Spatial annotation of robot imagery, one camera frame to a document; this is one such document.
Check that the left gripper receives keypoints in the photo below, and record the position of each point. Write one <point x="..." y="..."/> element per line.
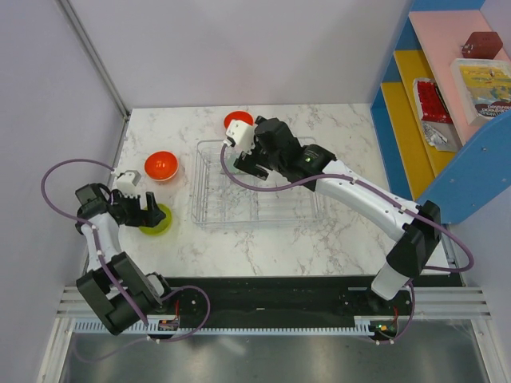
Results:
<point x="149" y="218"/>

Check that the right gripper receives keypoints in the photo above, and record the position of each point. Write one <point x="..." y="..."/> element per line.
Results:
<point x="251" y="163"/>

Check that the yellow-green bowl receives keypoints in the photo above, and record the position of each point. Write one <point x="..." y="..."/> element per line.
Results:
<point x="163" y="226"/>

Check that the orange bowl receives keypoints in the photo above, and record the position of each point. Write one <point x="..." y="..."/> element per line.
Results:
<point x="161" y="166"/>
<point x="240" y="115"/>

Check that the pale green ceramic bowl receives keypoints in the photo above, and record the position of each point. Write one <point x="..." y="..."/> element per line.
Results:
<point x="230" y="165"/>

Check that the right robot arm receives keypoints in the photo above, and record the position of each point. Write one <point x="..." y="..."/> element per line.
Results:
<point x="415" y="228"/>

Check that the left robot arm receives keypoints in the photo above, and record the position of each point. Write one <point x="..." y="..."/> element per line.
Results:
<point x="115" y="288"/>

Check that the red packet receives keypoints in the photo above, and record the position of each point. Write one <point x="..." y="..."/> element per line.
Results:
<point x="429" y="102"/>

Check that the crumpled silver wrapper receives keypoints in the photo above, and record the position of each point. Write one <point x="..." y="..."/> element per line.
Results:
<point x="435" y="139"/>

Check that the colourful shelf unit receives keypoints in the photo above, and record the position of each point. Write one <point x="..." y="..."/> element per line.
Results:
<point x="461" y="183"/>

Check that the clear box with yellow print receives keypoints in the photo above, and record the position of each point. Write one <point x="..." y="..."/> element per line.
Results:
<point x="484" y="88"/>

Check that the dark red box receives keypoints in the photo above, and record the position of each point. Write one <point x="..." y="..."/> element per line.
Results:
<point x="482" y="45"/>

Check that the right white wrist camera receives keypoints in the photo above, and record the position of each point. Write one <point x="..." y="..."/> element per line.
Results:
<point x="240" y="136"/>

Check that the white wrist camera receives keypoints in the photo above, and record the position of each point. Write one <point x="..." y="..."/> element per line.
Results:
<point x="240" y="136"/>
<point x="126" y="182"/>

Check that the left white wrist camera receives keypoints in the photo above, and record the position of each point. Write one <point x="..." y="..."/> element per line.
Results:
<point x="126" y="182"/>

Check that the clear wire dish rack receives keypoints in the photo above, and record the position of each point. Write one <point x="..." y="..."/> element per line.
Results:
<point x="218" y="202"/>

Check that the white slotted cable duct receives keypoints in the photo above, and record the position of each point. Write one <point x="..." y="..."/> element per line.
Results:
<point x="156" y="327"/>

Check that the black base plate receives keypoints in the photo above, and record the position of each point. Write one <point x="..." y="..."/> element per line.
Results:
<point x="277" y="303"/>

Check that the aluminium frame rail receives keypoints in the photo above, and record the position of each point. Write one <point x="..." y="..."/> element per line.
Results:
<point x="94" y="57"/>

